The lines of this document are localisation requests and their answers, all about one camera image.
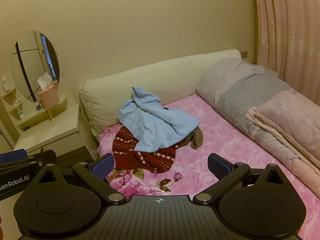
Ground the white padded headboard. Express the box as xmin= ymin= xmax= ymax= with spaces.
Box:
xmin=78 ymin=48 xmax=242 ymax=140

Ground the olive grey garment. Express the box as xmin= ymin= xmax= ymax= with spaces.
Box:
xmin=184 ymin=127 xmax=204 ymax=150

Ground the folded beige quilt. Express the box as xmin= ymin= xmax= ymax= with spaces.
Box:
xmin=196 ymin=57 xmax=320 ymax=194

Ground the light blue sweatshirt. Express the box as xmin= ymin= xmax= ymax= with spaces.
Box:
xmin=118 ymin=87 xmax=201 ymax=153

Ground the pink curtain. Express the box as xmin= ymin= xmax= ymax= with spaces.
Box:
xmin=251 ymin=0 xmax=320 ymax=108

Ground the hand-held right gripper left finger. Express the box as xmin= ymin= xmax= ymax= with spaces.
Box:
xmin=37 ymin=153 xmax=127 ymax=205

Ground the pink floral blanket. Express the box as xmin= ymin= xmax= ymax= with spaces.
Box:
xmin=97 ymin=94 xmax=320 ymax=240

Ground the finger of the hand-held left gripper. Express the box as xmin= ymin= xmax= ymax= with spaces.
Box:
xmin=0 ymin=149 xmax=27 ymax=164
xmin=0 ymin=150 xmax=57 ymax=171

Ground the pink round tissue box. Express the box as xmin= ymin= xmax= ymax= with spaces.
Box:
xmin=37 ymin=72 xmax=60 ymax=110

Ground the oval mirror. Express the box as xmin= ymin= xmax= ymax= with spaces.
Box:
xmin=11 ymin=29 xmax=60 ymax=103

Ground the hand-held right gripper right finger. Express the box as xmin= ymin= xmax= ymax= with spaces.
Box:
xmin=194 ymin=153 xmax=285 ymax=204

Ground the white vanity table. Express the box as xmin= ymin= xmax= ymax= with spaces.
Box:
xmin=12 ymin=103 xmax=81 ymax=155

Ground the folded pink blanket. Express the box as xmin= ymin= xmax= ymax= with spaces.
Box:
xmin=245 ymin=91 xmax=320 ymax=162

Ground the red patterned knit sweater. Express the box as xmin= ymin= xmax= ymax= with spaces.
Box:
xmin=112 ymin=125 xmax=178 ymax=173

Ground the beige shelf unit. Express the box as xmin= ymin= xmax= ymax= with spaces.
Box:
xmin=0 ymin=87 xmax=68 ymax=132

